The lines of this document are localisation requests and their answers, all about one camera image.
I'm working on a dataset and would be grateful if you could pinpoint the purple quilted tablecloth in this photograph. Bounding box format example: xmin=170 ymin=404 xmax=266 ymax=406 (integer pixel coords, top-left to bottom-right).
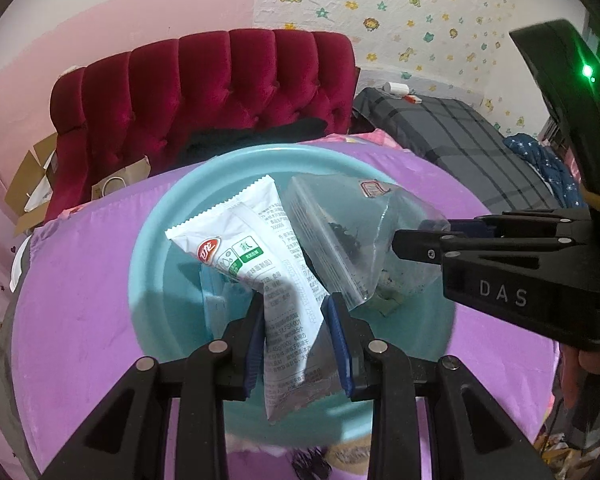
xmin=12 ymin=135 xmax=563 ymax=480

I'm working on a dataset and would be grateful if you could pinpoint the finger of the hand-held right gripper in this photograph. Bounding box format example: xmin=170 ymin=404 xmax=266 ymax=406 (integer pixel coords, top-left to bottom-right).
xmin=449 ymin=208 xmax=595 ymax=238
xmin=391 ymin=228 xmax=588 ymax=267

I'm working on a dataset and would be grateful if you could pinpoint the clear zip bag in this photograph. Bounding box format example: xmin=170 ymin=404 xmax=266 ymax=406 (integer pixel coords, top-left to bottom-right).
xmin=282 ymin=174 xmax=451 ymax=317

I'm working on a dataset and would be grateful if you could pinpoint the brown paper bag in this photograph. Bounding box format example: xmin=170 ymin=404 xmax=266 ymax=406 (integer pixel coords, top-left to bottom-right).
xmin=91 ymin=156 xmax=153 ymax=201

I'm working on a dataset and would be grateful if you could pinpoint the grey plaid blanket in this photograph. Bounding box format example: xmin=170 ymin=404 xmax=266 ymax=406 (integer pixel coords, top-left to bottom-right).
xmin=351 ymin=86 xmax=563 ymax=213

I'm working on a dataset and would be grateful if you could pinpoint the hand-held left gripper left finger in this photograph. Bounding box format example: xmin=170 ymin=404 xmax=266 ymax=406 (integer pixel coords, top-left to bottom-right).
xmin=40 ymin=296 xmax=266 ymax=480

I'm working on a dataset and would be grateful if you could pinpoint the blue face mask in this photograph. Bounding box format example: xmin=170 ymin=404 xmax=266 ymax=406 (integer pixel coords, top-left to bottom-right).
xmin=198 ymin=260 xmax=261 ymax=341

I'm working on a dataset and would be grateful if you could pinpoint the navy star print cloth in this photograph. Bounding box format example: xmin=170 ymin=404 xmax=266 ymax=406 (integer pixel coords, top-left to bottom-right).
xmin=502 ymin=132 xmax=581 ymax=208

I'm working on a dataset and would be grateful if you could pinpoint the light blue plastic basin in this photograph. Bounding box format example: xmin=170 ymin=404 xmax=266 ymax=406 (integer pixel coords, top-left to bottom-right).
xmin=128 ymin=144 xmax=460 ymax=453

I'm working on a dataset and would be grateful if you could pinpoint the brown cardboard box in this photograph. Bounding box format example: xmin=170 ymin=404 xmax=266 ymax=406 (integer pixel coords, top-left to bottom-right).
xmin=4 ymin=132 xmax=61 ymax=235

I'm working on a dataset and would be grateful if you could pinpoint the white snack packet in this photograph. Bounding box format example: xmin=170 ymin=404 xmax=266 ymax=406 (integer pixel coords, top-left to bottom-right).
xmin=165 ymin=174 xmax=343 ymax=426

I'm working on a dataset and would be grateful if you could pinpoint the person's right hand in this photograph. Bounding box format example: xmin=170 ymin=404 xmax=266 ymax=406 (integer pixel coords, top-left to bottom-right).
xmin=562 ymin=346 xmax=600 ymax=377

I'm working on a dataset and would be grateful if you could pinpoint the beige sock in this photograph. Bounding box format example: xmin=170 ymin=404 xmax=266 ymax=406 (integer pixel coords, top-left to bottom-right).
xmin=325 ymin=435 xmax=373 ymax=468

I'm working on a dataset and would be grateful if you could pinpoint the pink floral bedsheet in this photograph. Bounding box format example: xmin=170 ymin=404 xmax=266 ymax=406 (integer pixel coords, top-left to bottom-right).
xmin=325 ymin=127 xmax=411 ymax=151

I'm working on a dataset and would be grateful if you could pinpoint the bundle of black hair ties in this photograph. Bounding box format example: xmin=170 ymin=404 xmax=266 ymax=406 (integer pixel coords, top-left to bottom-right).
xmin=291 ymin=447 xmax=331 ymax=480

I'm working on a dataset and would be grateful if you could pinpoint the red tufted velvet headboard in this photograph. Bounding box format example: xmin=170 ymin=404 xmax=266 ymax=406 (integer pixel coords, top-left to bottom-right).
xmin=44 ymin=29 xmax=358 ymax=223

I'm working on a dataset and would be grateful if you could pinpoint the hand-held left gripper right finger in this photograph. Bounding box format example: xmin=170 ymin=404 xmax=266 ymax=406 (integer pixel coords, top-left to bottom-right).
xmin=327 ymin=292 xmax=556 ymax=480

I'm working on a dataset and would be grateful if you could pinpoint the black cloth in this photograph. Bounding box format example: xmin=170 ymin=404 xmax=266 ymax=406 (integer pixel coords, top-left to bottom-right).
xmin=180 ymin=117 xmax=331 ymax=168

